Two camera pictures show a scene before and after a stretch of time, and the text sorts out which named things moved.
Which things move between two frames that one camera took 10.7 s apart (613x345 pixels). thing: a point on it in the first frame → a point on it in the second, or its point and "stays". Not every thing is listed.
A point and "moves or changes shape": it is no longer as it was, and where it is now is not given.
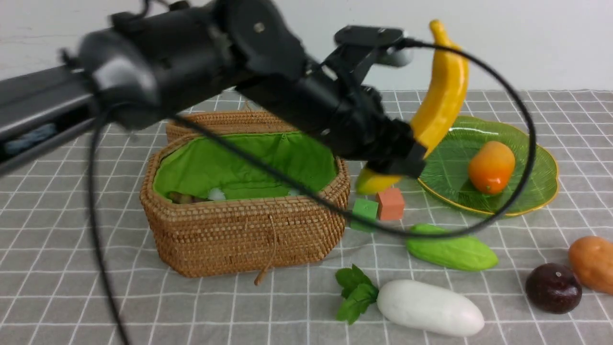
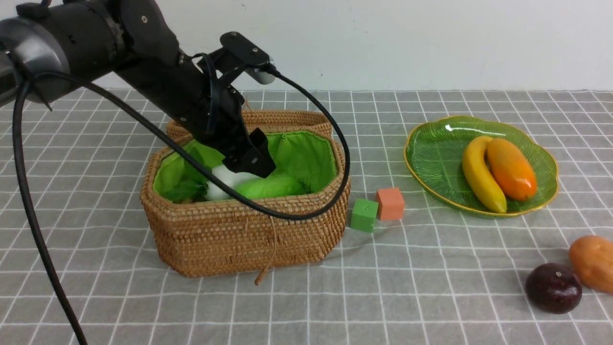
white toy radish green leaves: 416,304 → 196,185
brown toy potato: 591,258 stays
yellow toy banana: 437,112 → 478,172
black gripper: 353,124 → 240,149
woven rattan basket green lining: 244,165 stays
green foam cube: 366,207 stays
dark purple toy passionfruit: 553,288 stays
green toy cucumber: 459,253 → 271,187
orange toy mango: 491,166 moves or changes shape
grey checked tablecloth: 445,275 stays
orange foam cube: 390,204 stays
